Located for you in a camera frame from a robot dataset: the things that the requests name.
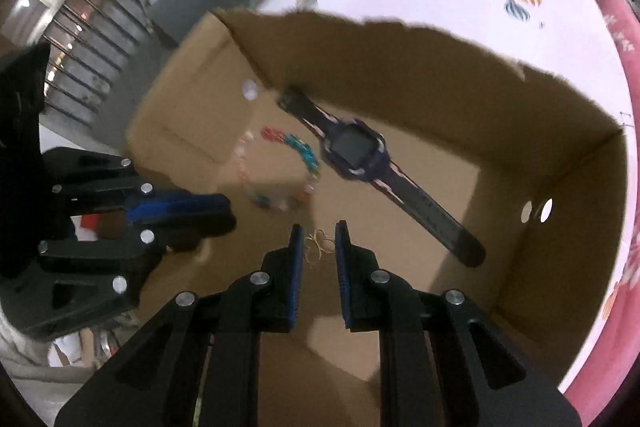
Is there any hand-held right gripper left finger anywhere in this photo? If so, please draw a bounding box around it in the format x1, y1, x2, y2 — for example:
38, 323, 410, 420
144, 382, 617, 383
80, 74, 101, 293
54, 223, 305, 427

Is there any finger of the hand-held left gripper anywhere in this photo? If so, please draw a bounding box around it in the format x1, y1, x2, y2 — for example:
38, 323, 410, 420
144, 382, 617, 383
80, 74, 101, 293
42, 147, 238, 253
0, 229, 168, 343

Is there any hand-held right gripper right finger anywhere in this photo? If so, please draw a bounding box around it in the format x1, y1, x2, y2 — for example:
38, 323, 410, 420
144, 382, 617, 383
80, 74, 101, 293
334, 220, 583, 427

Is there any multicolour bead bracelet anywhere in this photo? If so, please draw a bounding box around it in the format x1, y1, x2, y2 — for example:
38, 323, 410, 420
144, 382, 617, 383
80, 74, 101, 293
232, 126, 321, 212

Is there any square face smart watch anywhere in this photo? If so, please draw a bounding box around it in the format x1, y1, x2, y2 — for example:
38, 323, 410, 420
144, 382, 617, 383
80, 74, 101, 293
276, 87, 487, 269

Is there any cardboard box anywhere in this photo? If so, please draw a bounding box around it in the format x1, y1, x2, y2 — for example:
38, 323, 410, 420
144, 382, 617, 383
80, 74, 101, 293
124, 7, 632, 427

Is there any metal railing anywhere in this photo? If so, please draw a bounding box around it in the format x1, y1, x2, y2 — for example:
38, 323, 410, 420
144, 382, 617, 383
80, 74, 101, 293
42, 0, 156, 128

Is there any pink floral blanket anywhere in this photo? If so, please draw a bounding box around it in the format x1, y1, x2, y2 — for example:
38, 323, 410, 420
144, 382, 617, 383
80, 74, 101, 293
585, 0, 640, 423

